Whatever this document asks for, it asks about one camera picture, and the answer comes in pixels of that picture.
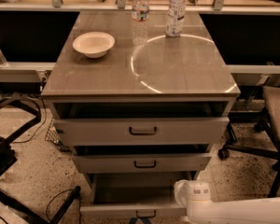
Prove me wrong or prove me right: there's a grey drawer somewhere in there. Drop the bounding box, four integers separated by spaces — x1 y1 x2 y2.
73 153 210 174
80 171 194 217
54 117 229 146

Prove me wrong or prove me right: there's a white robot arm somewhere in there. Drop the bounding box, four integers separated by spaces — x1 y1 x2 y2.
174 179 280 224

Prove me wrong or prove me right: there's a grey three-drawer cabinet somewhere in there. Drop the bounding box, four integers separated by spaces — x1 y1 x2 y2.
41 9 242 185

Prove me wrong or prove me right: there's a white paper bowl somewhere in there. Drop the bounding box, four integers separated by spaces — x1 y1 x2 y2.
73 32 115 59

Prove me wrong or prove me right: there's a left clear water bottle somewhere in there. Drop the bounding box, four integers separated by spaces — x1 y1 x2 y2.
132 0 149 21

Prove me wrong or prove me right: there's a clear water bottle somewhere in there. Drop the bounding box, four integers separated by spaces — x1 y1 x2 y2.
132 0 149 21
166 0 186 37

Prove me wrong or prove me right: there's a right clear water bottle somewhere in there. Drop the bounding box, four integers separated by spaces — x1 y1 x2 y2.
166 0 186 37

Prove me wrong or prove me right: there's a black office chair right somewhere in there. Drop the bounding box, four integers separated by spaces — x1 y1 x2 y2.
217 85 280 198

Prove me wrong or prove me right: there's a black chair left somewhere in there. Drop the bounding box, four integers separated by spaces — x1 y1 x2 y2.
0 92 81 224

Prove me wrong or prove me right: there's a wire mesh basket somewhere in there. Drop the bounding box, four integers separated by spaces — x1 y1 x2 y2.
45 119 70 152

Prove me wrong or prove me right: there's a black floor cable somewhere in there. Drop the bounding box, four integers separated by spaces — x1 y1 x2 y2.
45 188 82 224

